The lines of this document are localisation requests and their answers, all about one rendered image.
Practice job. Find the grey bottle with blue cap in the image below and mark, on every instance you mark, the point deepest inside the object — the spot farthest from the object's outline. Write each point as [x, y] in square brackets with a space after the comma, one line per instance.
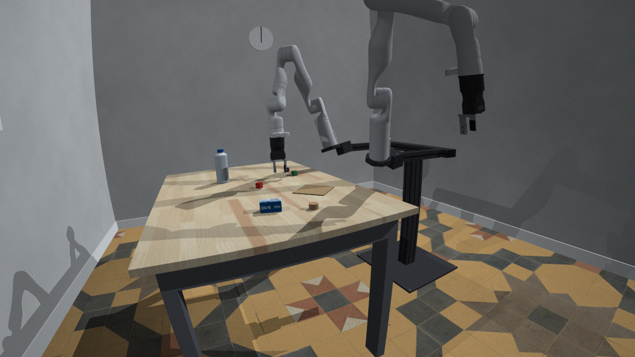
[221, 165]

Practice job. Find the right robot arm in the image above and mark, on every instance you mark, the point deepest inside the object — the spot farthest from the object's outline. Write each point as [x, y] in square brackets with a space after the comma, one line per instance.
[304, 84]

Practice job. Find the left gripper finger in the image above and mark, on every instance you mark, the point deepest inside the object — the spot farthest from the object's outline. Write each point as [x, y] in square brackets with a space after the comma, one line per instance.
[463, 124]
[472, 123]

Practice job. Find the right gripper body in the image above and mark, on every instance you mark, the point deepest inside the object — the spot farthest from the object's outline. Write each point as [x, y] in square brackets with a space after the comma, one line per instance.
[277, 143]

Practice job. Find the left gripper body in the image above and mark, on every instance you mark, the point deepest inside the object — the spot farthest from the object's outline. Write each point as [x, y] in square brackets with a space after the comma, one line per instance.
[471, 82]

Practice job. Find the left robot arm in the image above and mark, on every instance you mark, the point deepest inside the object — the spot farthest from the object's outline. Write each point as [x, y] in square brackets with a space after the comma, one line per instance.
[461, 20]

